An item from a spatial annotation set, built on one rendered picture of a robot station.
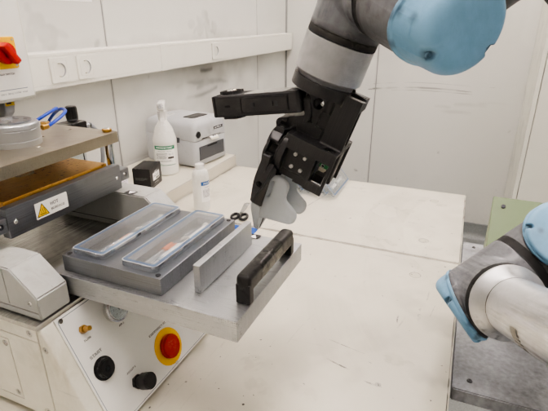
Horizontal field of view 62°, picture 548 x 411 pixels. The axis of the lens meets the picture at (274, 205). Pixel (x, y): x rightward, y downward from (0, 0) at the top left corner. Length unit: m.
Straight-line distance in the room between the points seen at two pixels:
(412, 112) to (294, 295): 2.13
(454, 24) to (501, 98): 2.58
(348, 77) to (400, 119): 2.51
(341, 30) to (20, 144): 0.53
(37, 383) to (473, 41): 0.68
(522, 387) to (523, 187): 1.84
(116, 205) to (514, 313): 0.68
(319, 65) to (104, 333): 0.49
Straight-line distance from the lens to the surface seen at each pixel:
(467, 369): 0.88
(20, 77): 1.02
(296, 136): 0.51
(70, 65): 1.52
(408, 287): 1.06
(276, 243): 0.63
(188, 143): 1.66
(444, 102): 2.95
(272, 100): 0.52
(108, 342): 0.74
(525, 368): 0.92
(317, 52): 0.48
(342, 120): 0.50
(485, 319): 0.75
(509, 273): 0.75
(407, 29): 0.38
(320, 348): 0.86
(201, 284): 0.60
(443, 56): 0.38
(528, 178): 2.62
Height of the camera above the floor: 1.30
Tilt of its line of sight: 22 degrees down
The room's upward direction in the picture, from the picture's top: straight up
